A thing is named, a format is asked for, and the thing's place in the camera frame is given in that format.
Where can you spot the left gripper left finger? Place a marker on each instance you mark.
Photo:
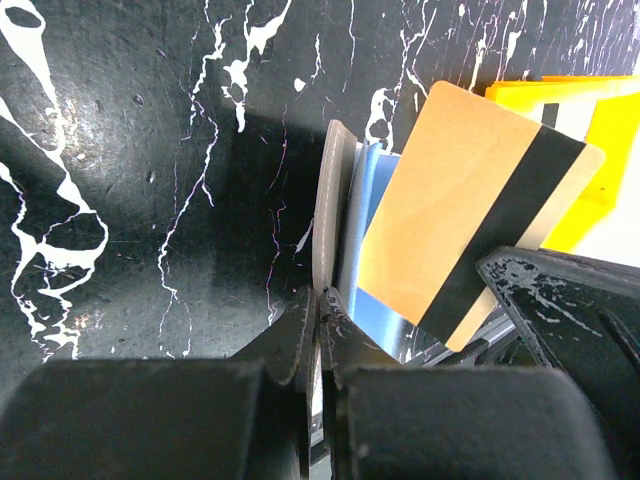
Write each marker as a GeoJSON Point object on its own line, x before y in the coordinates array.
{"type": "Point", "coordinates": [244, 417]}

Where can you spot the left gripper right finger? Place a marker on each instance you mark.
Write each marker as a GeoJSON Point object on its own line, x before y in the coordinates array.
{"type": "Point", "coordinates": [387, 421]}

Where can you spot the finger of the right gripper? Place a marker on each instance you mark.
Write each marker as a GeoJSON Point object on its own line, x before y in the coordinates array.
{"type": "Point", "coordinates": [579, 315]}

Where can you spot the gold card black stripe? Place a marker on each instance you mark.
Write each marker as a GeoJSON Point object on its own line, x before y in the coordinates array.
{"type": "Point", "coordinates": [473, 177]}

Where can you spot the small yellow card bin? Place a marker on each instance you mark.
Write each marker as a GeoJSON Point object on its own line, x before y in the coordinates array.
{"type": "Point", "coordinates": [602, 111]}

